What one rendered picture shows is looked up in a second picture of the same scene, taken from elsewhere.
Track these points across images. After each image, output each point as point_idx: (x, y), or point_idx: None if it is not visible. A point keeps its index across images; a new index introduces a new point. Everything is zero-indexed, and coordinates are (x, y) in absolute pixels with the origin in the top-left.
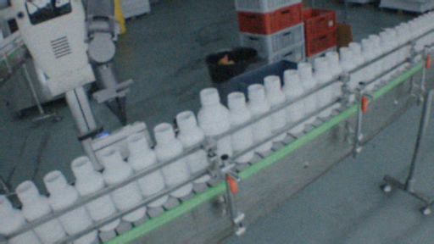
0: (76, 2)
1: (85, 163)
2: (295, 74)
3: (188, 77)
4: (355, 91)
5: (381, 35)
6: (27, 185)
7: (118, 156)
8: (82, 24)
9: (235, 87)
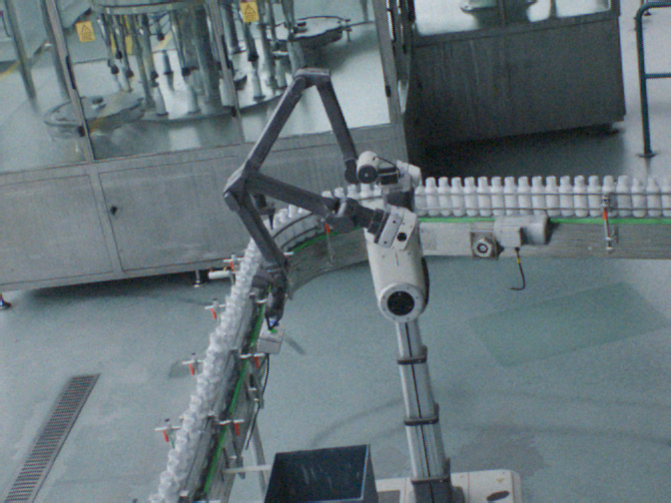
0: (368, 247)
1: (235, 310)
2: (202, 380)
3: None
4: (172, 423)
5: (177, 449)
6: (240, 294)
7: (222, 317)
8: (372, 266)
9: (364, 453)
